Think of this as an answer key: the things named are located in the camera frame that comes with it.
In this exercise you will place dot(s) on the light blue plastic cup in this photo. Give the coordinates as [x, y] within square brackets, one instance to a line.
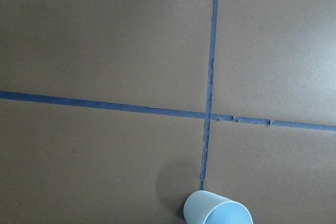
[206, 207]

